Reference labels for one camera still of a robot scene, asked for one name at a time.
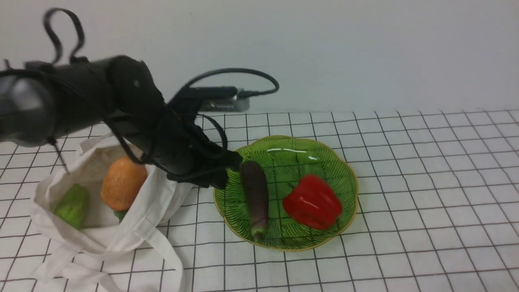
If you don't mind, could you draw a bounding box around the orange round vegetable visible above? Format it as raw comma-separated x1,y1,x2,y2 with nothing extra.
101,157,148,211

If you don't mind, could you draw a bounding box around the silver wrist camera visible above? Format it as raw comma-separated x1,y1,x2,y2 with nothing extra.
199,89,251,113

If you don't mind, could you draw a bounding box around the red bell pepper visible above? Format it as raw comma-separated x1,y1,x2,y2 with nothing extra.
282,174,343,231

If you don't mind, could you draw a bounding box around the purple eggplant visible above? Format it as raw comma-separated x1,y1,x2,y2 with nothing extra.
240,161,269,242

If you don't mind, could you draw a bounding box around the green cucumber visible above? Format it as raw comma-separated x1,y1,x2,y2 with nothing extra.
53,184,90,230

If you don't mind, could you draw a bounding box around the green glass leaf plate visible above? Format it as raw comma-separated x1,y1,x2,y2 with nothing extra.
213,135,358,251

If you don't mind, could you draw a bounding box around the black cable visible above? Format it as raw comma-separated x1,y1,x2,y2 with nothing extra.
178,68,280,102

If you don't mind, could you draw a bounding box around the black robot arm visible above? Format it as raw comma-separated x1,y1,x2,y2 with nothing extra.
1,56,242,189

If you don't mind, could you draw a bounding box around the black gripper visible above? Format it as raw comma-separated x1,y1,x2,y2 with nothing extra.
140,86,243,189

